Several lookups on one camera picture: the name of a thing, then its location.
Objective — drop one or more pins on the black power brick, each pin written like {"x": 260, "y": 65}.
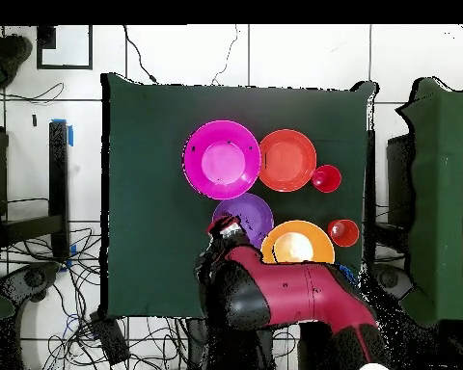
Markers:
{"x": 110, "y": 339}

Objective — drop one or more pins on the person's foot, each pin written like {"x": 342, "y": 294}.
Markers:
{"x": 13, "y": 54}

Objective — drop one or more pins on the dark green table cloth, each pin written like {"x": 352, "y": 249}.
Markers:
{"x": 158, "y": 135}

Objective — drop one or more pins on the red cup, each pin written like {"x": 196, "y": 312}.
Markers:
{"x": 326, "y": 178}

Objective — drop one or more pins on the purple bowl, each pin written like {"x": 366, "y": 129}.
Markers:
{"x": 254, "y": 212}

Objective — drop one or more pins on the black metal frame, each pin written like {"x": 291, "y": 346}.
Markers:
{"x": 399, "y": 173}
{"x": 58, "y": 173}

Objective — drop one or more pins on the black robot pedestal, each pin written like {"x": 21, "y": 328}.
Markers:
{"x": 196, "y": 339}

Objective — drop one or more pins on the black office chair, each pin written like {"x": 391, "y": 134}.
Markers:
{"x": 393, "y": 277}
{"x": 34, "y": 277}

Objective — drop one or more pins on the orange cup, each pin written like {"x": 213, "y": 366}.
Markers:
{"x": 345, "y": 235}

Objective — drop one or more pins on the large pink bowl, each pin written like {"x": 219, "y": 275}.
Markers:
{"x": 222, "y": 160}

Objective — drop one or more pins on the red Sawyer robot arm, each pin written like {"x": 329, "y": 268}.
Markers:
{"x": 293, "y": 293}

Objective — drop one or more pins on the large orange bowl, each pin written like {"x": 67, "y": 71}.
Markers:
{"x": 320, "y": 239}

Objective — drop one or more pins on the blue tape strip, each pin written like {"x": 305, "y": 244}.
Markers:
{"x": 70, "y": 135}

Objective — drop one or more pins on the black square tape outline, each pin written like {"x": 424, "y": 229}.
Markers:
{"x": 39, "y": 54}

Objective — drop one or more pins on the orange-red shallow bowl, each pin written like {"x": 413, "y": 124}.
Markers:
{"x": 289, "y": 160}

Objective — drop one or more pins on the small dark blue bowl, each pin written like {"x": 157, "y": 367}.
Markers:
{"x": 347, "y": 269}

